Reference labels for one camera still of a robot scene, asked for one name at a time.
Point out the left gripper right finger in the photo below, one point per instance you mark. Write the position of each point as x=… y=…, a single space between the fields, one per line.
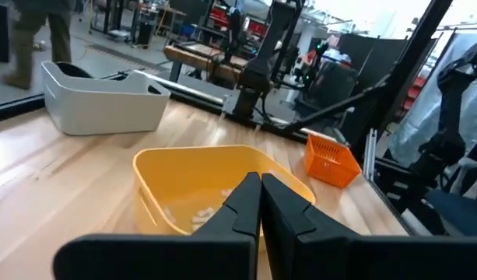
x=320 y=256

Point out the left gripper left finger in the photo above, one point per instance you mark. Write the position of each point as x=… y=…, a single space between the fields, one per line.
x=222 y=253

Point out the white plastic bin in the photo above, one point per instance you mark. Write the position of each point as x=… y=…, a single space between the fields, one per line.
x=102 y=109

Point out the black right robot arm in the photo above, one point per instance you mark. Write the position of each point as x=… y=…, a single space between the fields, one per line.
x=261 y=66

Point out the orange plastic bin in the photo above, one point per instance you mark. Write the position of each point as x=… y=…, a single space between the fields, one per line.
x=176 y=175

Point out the red perforated basket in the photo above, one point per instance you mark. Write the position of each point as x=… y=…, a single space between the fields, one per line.
x=331 y=163

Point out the silver aluminium extrusion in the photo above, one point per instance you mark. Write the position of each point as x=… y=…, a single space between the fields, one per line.
x=370 y=153

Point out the blue chair seat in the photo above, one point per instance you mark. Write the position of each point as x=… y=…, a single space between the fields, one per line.
x=460 y=212

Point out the wooden workbench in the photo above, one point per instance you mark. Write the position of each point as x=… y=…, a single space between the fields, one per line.
x=199 y=58

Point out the black curtain panel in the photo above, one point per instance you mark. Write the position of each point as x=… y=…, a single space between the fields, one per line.
x=362 y=50

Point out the black aluminium table frame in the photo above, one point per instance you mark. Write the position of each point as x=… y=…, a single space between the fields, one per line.
x=409 y=58

